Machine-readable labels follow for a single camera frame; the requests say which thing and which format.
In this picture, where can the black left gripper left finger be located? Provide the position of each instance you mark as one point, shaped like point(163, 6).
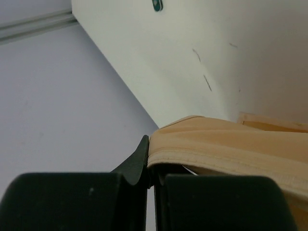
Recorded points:
point(114, 201)

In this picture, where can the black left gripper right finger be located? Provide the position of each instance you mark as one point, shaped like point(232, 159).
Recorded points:
point(213, 202)

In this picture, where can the beige cloth napkin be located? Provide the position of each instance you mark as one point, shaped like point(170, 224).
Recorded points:
point(254, 145)

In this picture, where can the left rear aluminium post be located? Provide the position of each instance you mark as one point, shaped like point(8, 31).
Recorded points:
point(35, 25)

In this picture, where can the green handled knife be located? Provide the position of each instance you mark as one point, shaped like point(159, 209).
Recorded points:
point(157, 5)

